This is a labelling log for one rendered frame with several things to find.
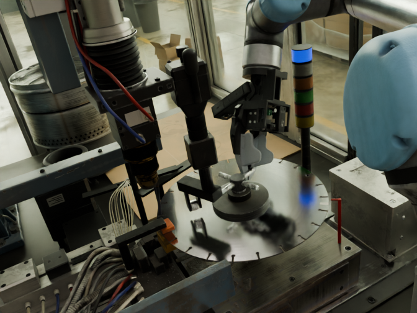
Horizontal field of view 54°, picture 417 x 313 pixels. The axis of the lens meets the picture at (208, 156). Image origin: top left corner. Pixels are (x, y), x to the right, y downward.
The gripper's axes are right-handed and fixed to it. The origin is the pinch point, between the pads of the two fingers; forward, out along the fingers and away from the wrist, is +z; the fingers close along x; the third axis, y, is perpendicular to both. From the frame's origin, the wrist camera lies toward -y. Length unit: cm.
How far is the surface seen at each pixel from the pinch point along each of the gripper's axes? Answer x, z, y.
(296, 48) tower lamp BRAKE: 13.2, -27.8, 0.2
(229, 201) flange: -4.2, 5.4, 0.4
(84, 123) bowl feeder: -5, -9, -62
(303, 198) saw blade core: 5.6, 3.6, 10.3
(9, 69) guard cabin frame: -16, -28, -104
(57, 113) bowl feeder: -13, -11, -64
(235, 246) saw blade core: -9.5, 11.8, 8.1
